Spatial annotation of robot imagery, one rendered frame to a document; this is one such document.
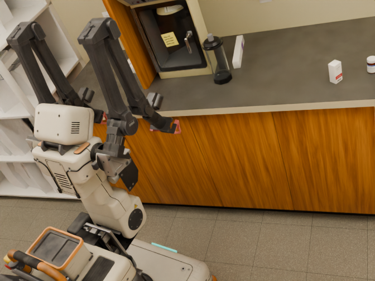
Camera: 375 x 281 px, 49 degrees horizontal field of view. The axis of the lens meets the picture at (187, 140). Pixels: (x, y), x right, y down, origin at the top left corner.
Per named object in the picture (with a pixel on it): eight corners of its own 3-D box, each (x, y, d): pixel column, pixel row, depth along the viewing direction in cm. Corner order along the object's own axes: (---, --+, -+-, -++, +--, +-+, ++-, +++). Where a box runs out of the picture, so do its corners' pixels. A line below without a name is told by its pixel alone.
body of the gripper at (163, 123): (155, 116, 188) (147, 110, 182) (173, 119, 183) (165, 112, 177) (151, 130, 187) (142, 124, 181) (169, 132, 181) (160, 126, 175)
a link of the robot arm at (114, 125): (105, 137, 160) (115, 139, 157) (110, 111, 161) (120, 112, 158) (120, 141, 168) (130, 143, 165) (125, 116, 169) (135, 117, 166)
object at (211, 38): (212, 40, 210) (208, 28, 206) (225, 42, 204) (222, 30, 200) (200, 49, 207) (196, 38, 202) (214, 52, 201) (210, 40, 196)
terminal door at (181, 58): (158, 72, 235) (131, 8, 210) (208, 67, 222) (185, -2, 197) (158, 72, 235) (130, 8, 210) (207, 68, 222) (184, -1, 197)
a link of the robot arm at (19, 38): (-2, 32, 165) (12, 31, 160) (24, 19, 174) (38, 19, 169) (42, 125, 189) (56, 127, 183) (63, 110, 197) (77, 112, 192)
